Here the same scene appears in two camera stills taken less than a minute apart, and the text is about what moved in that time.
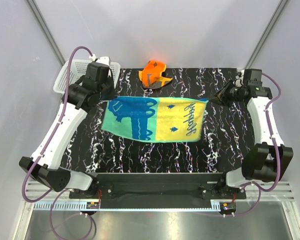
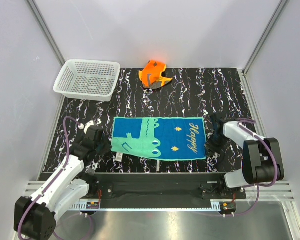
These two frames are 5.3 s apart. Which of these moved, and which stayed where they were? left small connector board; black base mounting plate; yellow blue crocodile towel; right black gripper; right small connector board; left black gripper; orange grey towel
Moved: right black gripper; yellow blue crocodile towel; left black gripper
Stayed: orange grey towel; black base mounting plate; left small connector board; right small connector board
